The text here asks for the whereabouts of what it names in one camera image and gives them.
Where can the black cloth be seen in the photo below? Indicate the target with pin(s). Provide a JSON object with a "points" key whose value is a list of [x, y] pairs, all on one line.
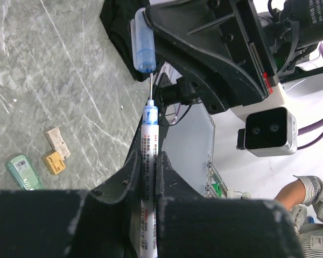
{"points": [[115, 17]]}

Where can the blue pen cap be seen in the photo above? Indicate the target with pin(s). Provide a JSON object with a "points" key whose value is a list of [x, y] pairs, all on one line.
{"points": [[143, 43]]}

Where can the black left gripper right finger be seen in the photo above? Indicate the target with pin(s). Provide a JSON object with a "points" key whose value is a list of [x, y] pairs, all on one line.
{"points": [[169, 183]]}

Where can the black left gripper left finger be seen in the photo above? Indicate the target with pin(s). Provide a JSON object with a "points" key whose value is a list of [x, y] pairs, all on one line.
{"points": [[116, 187]]}

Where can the person forearm striped sleeve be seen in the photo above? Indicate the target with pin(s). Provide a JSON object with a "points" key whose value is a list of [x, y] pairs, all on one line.
{"points": [[308, 191]]}

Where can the tan eraser block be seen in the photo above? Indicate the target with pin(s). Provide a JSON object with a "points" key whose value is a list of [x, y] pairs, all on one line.
{"points": [[54, 163]]}

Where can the blue white pen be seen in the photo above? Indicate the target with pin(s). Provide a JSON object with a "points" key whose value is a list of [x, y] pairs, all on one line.
{"points": [[149, 153]]}

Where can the aluminium rail frame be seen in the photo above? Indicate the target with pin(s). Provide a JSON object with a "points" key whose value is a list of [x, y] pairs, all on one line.
{"points": [[215, 186]]}

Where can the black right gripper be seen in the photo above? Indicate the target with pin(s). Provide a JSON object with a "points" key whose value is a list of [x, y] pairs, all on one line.
{"points": [[207, 42]]}

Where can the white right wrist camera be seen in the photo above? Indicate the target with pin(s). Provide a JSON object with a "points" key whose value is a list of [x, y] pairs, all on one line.
{"points": [[270, 129]]}

